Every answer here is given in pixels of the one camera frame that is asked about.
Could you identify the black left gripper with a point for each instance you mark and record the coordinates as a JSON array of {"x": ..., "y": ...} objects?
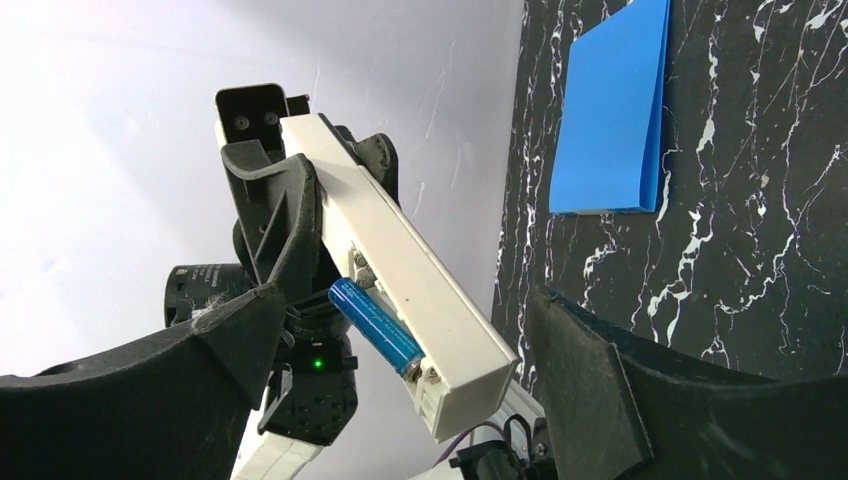
[{"x": 277, "y": 237}]

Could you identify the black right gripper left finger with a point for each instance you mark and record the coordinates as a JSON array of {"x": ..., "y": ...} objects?
[{"x": 171, "y": 405}]

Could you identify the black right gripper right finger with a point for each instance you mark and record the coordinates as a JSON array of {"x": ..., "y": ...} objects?
[{"x": 619, "y": 406}]

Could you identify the white remote control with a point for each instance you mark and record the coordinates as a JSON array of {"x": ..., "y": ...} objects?
[{"x": 466, "y": 365}]

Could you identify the blue battery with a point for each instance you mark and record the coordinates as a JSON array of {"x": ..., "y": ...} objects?
[{"x": 397, "y": 346}]

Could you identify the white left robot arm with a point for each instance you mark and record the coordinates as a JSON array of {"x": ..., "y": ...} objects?
[{"x": 311, "y": 392}]

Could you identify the blue flat box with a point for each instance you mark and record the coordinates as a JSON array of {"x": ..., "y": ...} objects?
[{"x": 607, "y": 158}]

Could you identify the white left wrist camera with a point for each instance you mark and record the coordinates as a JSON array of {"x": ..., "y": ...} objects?
[{"x": 254, "y": 112}]

